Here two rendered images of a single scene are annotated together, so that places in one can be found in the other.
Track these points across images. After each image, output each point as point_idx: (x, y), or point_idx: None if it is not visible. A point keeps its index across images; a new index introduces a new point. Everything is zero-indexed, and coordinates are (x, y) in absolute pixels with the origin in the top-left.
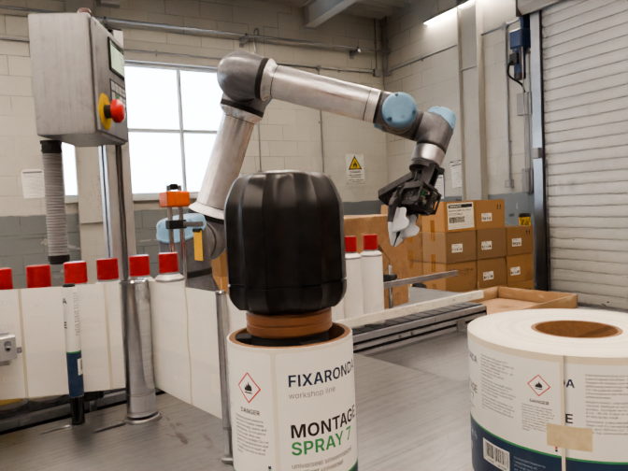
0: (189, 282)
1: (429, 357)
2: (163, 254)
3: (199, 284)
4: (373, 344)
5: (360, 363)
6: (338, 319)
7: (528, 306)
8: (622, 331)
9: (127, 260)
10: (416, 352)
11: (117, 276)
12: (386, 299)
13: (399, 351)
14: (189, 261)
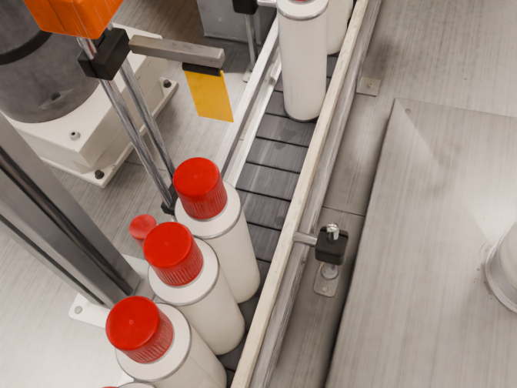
0: (44, 54)
1: (445, 23)
2: (202, 195)
3: (61, 45)
4: (370, 31)
5: (475, 135)
6: (345, 28)
7: None
8: None
9: (33, 184)
10: (416, 15)
11: (170, 323)
12: None
13: (393, 21)
14: (23, 15)
